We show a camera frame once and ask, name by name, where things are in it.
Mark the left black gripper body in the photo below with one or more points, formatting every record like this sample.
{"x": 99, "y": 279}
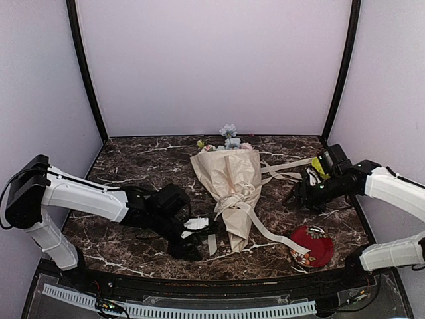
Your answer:
{"x": 163, "y": 223}

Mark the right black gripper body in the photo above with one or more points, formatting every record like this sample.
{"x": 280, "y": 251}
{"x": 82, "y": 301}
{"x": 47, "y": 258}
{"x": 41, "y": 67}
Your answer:
{"x": 317, "y": 200}

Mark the beige wrapping paper sheet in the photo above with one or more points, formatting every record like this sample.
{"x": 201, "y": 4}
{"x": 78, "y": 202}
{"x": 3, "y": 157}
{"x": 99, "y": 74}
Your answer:
{"x": 234, "y": 180}

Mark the pink fake rose stem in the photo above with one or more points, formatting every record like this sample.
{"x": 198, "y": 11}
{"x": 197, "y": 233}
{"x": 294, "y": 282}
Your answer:
{"x": 246, "y": 146}

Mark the blue fake flower stem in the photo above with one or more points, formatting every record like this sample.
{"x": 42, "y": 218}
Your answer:
{"x": 229, "y": 132}

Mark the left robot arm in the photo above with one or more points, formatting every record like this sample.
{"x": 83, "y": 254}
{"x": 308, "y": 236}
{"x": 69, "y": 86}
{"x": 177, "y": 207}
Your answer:
{"x": 39, "y": 185}

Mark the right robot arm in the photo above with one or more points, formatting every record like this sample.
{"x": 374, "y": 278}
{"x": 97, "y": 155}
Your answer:
{"x": 401, "y": 201}

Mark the yellow-green cup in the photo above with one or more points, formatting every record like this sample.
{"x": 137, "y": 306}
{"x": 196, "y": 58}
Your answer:
{"x": 317, "y": 166}

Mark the red floral plate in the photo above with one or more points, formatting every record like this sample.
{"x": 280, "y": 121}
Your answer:
{"x": 318, "y": 242}

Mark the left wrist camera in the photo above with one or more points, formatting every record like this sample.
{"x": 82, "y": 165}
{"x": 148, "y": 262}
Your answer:
{"x": 201, "y": 225}

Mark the black front table rail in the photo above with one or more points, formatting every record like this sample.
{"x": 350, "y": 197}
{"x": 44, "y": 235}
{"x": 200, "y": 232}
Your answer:
{"x": 317, "y": 285}

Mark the white slotted cable duct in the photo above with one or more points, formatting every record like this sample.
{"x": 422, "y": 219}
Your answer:
{"x": 157, "y": 307}

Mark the right black frame post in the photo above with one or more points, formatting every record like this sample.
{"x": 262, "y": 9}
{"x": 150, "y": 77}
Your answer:
{"x": 343, "y": 70}

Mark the black frame post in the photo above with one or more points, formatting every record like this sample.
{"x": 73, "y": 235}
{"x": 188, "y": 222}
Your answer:
{"x": 71, "y": 6}
{"x": 343, "y": 70}

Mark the left black frame post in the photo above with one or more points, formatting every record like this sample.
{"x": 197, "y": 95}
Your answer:
{"x": 71, "y": 6}

